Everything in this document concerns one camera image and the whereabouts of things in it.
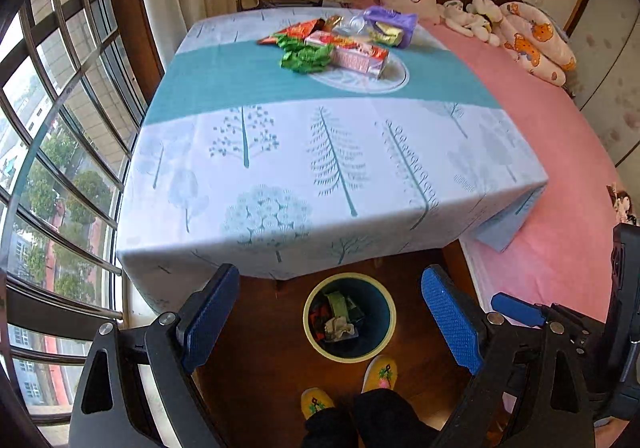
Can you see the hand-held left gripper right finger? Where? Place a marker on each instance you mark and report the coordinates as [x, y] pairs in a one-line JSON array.
[[450, 323]]

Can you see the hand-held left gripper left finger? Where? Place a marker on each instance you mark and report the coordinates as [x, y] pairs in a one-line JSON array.
[[210, 323]]

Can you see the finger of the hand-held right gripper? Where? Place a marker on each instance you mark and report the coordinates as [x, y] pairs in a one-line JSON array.
[[515, 309]]

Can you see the round blue waste bin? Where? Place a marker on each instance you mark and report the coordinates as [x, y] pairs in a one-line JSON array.
[[375, 318]]

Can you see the pink red carton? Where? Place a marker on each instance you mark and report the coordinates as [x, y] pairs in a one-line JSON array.
[[357, 56]]

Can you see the green wrapper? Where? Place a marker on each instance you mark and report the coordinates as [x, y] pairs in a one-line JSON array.
[[302, 56]]

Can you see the orange snack packet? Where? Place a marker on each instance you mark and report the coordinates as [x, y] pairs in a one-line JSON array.
[[295, 31]]

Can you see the purple packet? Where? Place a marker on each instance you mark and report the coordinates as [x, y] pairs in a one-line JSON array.
[[400, 18]]

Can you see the clear plastic packaging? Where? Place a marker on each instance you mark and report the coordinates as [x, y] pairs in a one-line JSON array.
[[357, 23]]

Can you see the brown shiny wrapper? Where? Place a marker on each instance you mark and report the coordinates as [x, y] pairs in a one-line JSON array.
[[332, 22]]

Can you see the yellow embroidered slipper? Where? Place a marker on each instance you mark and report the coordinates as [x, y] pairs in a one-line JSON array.
[[315, 403], [381, 373]]

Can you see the person's dark trousers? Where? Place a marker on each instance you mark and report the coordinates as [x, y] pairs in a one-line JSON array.
[[385, 418]]

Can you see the small cartoon doll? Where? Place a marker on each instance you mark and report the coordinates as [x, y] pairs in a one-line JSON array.
[[622, 205]]

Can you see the pink bed sheet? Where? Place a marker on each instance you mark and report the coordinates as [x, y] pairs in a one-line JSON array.
[[550, 153]]

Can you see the tree print tablecloth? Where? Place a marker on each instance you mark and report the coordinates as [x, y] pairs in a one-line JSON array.
[[300, 178]]

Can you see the cream wardrobe door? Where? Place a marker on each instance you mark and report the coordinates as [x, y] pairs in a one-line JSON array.
[[610, 78]]

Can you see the bear print pillow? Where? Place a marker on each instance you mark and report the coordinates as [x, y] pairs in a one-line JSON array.
[[540, 43]]

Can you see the barred window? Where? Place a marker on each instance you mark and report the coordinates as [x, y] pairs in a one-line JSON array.
[[75, 78]]

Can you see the white plush toy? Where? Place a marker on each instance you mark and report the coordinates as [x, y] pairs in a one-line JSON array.
[[482, 16], [457, 13]]

